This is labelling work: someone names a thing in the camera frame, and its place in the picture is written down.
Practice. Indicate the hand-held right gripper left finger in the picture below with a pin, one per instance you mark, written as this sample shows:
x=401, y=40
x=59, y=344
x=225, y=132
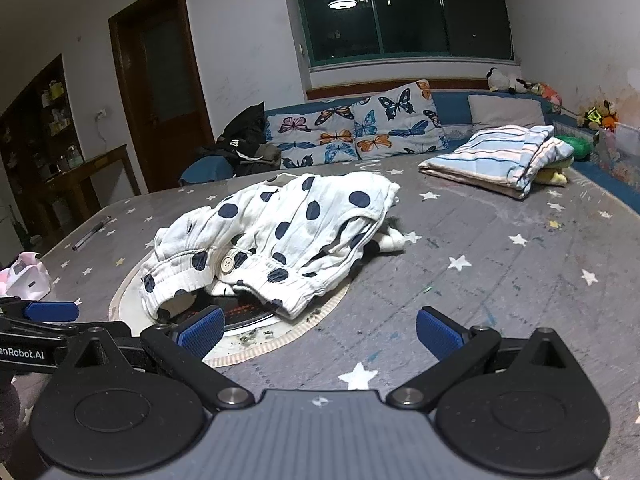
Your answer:
x=202, y=332

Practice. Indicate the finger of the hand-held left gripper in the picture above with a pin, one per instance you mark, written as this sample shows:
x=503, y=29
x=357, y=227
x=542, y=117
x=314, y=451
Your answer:
x=45, y=331
x=50, y=310

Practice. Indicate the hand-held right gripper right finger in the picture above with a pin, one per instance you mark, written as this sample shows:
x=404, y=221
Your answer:
x=435, y=332

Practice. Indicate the white polka dot shirt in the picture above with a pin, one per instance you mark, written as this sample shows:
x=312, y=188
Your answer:
x=320, y=200

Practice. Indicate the round black induction cooktop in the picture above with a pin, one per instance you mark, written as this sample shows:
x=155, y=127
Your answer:
x=245, y=317

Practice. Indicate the grey star print tablecloth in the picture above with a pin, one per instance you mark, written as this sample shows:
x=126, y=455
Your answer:
x=475, y=300

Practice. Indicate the pink white plastic bag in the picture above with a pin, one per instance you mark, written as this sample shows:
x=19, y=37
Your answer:
x=4, y=280

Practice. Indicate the black pen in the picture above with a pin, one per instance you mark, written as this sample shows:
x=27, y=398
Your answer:
x=92, y=232

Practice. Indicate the wooden side table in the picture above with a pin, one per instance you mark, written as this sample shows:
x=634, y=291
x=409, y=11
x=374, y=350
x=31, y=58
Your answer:
x=85, y=170

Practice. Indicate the blue striped folded blanket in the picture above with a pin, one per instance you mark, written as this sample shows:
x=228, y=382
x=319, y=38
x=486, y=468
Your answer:
x=490, y=155

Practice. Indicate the dark wooden shelf cabinet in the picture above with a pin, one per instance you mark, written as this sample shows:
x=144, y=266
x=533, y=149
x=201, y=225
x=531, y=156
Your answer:
x=30, y=125

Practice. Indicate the olive green cloth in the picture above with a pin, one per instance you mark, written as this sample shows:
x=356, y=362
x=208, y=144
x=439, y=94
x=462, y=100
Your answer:
x=265, y=152

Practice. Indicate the yellow cloth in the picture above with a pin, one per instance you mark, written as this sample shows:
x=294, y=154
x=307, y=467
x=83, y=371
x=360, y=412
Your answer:
x=552, y=176

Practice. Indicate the black jacket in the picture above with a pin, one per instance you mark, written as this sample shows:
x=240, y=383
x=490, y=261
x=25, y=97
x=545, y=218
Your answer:
x=245, y=130

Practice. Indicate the butterfly print pillow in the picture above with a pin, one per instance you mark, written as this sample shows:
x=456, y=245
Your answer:
x=395, y=115
x=300, y=130

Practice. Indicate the blue sofa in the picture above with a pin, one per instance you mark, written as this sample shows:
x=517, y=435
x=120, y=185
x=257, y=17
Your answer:
x=452, y=110

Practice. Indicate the grey pillow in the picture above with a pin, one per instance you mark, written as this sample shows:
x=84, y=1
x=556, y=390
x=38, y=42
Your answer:
x=505, y=110

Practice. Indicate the green round toy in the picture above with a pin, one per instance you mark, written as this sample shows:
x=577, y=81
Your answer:
x=577, y=146

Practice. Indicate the clear plastic toy box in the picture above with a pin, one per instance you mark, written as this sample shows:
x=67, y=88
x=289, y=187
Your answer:
x=620, y=152

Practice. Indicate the brown wooden door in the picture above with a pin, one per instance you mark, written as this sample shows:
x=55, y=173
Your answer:
x=160, y=75

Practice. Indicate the black and white plush dog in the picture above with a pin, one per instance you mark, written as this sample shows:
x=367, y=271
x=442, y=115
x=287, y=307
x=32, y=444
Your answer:
x=500, y=80

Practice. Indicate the orange pink plush toy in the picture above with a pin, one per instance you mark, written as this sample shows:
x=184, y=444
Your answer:
x=542, y=91

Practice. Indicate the brown plush bear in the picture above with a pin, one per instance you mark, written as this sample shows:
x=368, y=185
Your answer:
x=597, y=114

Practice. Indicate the green framed window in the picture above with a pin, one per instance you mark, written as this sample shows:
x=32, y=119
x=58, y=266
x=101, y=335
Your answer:
x=400, y=10

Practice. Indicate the white wall socket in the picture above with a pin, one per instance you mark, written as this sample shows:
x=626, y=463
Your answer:
x=102, y=112

